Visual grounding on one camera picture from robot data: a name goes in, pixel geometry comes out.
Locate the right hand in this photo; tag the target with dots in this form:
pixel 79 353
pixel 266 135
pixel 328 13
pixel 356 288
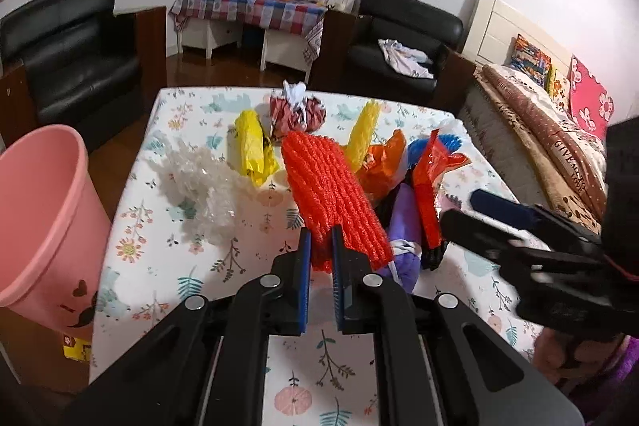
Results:
pixel 591 357

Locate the white side table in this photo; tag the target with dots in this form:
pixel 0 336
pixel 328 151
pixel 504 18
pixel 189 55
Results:
pixel 265 51

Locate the clear plastic wrap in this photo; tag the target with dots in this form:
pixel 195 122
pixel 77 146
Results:
pixel 211 195

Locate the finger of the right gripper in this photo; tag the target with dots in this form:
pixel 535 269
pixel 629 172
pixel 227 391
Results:
pixel 514 214
pixel 492 243

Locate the white bed headboard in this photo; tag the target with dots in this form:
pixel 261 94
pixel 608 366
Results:
pixel 495 25

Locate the black leather armchair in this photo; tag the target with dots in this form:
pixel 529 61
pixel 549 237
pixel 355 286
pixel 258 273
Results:
pixel 80 63
pixel 351 60

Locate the blue foam net sleeve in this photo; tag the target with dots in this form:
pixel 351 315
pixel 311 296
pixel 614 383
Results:
pixel 415 149

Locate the cloth on armchair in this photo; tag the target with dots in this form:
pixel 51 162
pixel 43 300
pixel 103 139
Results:
pixel 406 61

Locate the orange snack bag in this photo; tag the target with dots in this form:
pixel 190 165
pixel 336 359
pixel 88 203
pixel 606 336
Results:
pixel 383 167

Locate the brown patterned blanket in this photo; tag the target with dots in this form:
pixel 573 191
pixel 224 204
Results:
pixel 539 152

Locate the yellow plastic wrapper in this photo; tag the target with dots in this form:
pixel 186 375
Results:
pixel 250 150

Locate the red foam net sleeve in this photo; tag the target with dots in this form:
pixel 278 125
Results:
pixel 328 194

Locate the yellow pillow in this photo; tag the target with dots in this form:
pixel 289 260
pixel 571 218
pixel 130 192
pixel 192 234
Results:
pixel 558 88

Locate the purple right sleeve forearm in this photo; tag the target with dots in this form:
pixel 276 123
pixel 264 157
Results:
pixel 611 396

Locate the yellow foam net sleeve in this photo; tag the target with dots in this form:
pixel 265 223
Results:
pixel 361 135

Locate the right black leather armchair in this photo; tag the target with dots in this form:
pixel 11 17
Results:
pixel 351 60

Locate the red snack wrapper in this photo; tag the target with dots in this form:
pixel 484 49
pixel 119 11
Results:
pixel 426 179

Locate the pink plastic trash bin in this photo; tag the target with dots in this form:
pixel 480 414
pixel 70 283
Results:
pixel 54 231

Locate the pink floral pillow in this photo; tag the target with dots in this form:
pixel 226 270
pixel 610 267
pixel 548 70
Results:
pixel 591 107

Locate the left black leather armchair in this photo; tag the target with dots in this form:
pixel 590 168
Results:
pixel 80 63

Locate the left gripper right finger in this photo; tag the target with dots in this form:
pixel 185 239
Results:
pixel 349 269

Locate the white crumpled plastic bag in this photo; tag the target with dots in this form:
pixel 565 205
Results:
pixel 456 127

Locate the colourful striped pillow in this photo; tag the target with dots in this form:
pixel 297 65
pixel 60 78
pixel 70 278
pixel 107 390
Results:
pixel 530 60

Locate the plaid tablecloth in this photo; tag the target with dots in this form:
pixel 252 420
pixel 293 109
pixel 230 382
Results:
pixel 298 18

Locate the dark red crumpled wrapper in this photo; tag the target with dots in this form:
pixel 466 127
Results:
pixel 294 110

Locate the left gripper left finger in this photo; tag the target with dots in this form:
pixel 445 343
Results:
pixel 289 312

